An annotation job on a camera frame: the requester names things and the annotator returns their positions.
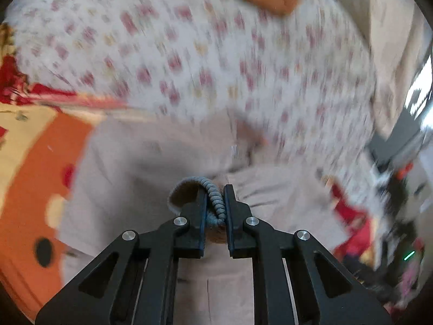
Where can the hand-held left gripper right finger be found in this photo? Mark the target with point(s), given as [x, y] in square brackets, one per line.
[228, 216]

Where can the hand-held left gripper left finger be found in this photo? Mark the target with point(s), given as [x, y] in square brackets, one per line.
[204, 216]

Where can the beige hooded sweatshirt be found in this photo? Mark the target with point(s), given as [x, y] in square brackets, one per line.
[152, 162]

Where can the beige cloth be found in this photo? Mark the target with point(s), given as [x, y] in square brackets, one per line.
[385, 40]

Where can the orange red patterned blanket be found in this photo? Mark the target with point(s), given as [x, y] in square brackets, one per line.
[30, 176]

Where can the floral bed sheet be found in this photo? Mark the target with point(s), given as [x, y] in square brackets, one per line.
[169, 40]

